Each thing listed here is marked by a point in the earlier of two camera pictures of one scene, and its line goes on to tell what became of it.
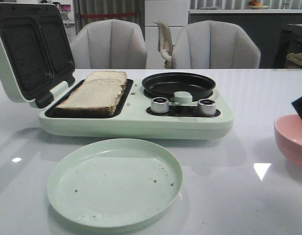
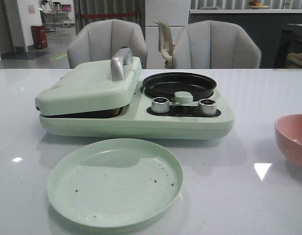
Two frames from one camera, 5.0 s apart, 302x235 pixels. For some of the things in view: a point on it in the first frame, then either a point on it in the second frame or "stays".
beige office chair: x=165 y=45 stays
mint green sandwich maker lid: x=34 y=50 → x=93 y=87
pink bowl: x=291 y=133 stays
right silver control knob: x=206 y=106 stays
